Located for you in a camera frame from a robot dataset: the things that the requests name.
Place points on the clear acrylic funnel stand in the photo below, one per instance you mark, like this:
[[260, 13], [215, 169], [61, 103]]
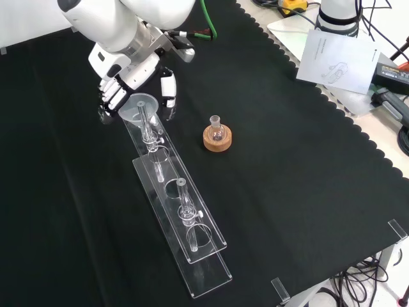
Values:
[[211, 275]]

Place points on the yellow stop button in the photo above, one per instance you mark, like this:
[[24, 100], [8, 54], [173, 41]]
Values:
[[292, 4]]

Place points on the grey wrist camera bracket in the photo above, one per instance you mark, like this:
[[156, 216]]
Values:
[[186, 54]]

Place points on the black bench cloth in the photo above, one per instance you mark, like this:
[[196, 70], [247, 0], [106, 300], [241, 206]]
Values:
[[287, 166]]

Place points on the translucent plastic funnel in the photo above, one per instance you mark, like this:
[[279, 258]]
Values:
[[128, 110]]

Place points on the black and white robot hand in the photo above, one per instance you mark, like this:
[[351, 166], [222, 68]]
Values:
[[137, 72]]

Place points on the grey bench leg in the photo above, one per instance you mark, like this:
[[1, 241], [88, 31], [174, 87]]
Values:
[[387, 259]]

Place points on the glass round-bottom flask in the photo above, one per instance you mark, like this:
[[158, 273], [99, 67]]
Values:
[[217, 132]]

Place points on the pale board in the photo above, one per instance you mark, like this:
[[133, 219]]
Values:
[[287, 35]]

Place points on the white printed paper sheet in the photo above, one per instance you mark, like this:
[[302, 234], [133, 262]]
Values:
[[338, 57]]

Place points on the grey black power plug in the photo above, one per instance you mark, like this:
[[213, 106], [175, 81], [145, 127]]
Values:
[[393, 104]]

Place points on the black power adapter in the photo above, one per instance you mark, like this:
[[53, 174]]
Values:
[[390, 72]]

